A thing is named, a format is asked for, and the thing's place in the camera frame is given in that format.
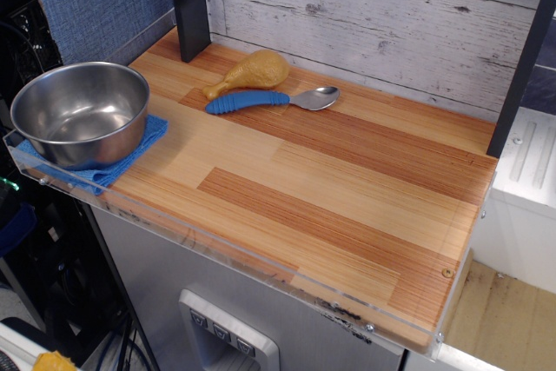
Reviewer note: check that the silver cabinet with buttons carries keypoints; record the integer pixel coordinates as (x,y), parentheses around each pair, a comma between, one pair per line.
(154,271)

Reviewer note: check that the dark frame post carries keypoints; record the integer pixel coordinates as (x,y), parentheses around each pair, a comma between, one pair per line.
(534,41)
(192,26)

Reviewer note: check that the blue folded cloth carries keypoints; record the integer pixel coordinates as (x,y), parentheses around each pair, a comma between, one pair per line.
(94,181)

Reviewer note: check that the dark left frame post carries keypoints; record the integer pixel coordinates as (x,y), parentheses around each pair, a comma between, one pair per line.
(192,26)

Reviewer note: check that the blue handled metal spoon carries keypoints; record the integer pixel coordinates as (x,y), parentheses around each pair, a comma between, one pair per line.
(315,99)

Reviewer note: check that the dark right frame post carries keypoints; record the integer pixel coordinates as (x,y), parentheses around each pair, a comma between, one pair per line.
(534,41)

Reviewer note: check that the stainless steel bowl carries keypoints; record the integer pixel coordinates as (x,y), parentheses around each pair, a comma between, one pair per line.
(83,116)

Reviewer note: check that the yellow plastic chicken drumstick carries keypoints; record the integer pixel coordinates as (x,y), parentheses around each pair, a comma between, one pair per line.
(263,69)

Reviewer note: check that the blue fabric panel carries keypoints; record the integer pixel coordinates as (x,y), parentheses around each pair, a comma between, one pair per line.
(116,31)

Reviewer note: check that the white aluminium rail block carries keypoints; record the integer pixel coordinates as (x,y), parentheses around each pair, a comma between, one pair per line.
(515,233)

